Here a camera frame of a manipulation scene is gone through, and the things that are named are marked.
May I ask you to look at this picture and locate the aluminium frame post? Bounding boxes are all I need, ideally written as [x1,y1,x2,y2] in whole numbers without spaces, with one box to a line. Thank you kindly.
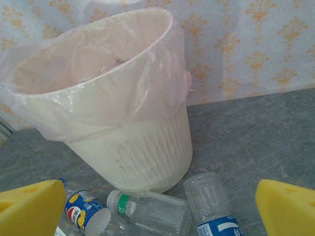
[0,115,14,142]

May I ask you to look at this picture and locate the cream plastic waste bin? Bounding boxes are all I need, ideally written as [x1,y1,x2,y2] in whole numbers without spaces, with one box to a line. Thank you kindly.
[0,7,194,194]

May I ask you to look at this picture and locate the square clear bottle white label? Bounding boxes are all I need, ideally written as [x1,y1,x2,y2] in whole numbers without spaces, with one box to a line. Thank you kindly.
[54,225,83,236]

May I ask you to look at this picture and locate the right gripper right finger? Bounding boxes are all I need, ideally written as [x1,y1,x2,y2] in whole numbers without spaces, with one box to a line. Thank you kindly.
[254,178,315,236]

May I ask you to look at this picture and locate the clear bottle blue label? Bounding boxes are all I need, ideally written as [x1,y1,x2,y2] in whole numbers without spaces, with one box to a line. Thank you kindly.
[183,172,245,236]

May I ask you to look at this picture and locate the clear bottle green neck band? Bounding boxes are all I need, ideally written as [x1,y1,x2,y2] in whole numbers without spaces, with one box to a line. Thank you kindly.
[106,189,193,236]

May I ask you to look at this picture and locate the pink plastic bin liner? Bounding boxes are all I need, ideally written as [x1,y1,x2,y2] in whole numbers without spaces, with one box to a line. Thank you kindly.
[0,7,192,144]

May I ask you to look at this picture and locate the blue yellow label cola bottle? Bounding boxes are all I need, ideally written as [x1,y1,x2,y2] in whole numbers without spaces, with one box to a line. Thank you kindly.
[59,178,112,236]

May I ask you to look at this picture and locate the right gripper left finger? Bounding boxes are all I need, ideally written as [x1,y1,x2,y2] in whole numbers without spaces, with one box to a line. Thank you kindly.
[0,179,67,236]

